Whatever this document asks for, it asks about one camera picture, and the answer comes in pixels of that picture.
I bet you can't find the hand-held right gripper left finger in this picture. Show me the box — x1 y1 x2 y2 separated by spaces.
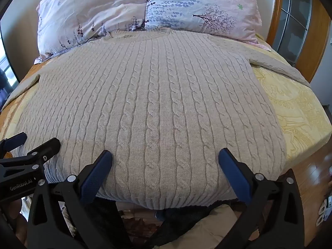
27 150 133 249

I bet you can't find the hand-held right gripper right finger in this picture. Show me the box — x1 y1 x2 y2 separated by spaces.
218 148 305 249

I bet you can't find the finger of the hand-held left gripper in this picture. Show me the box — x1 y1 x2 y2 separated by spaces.
0 138 62 173
0 132 28 153

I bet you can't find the beige cable knit sweater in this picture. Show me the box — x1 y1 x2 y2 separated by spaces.
1 27 312 210

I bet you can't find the dark cloth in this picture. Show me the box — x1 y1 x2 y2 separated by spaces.
156 198 239 239

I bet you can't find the window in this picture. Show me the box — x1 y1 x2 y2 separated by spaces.
0 38 20 107

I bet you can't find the yellow patterned bed sheet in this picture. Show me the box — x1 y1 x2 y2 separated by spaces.
0 32 332 168

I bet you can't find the pink floral pillow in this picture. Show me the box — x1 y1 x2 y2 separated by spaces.
34 0 150 64

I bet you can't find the wooden headboard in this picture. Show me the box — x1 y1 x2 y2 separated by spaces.
267 0 284 48

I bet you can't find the blue floral tree-print pillow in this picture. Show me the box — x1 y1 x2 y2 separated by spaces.
144 0 271 51

